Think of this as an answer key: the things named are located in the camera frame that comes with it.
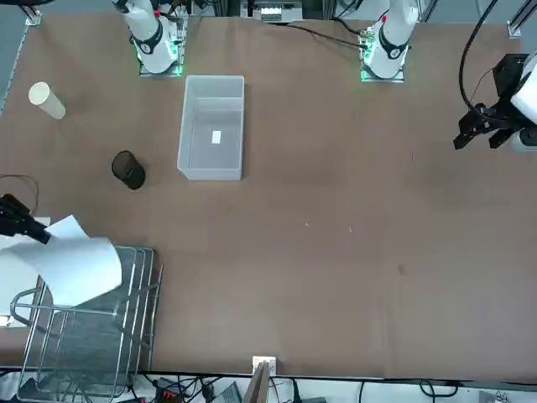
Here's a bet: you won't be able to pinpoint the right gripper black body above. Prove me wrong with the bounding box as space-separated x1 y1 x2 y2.
0 192 33 238

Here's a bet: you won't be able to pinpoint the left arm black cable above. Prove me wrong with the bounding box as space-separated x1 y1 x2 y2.
458 0 503 111

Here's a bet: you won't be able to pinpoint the black cable on table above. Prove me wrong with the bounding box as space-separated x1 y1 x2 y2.
286 23 365 48

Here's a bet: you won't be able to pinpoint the white A4 paper sheet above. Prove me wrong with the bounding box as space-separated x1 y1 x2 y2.
0 215 123 308

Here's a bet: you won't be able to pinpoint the grey electrical box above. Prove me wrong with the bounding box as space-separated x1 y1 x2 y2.
251 0 304 24

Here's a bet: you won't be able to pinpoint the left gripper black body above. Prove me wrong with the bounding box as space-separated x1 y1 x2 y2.
485 53 531 128

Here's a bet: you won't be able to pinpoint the black mesh pen cup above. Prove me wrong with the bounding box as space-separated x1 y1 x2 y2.
111 150 147 191

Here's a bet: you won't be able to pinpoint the silver wire file organizer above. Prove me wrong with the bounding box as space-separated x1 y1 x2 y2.
8 245 164 402

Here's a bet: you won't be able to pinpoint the aluminium corner bracket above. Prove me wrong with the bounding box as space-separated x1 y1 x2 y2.
506 0 537 39
23 0 44 27

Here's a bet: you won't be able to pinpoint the red black cable plugs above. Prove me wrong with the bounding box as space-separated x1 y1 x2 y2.
154 385 180 402

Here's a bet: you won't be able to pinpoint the clear plastic bin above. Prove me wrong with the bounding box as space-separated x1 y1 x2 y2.
177 74 246 182

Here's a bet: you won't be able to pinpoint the aluminium camera post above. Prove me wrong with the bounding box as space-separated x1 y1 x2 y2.
245 355 279 403

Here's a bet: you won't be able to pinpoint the cream paper cup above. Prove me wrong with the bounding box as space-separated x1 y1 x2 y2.
28 81 66 121

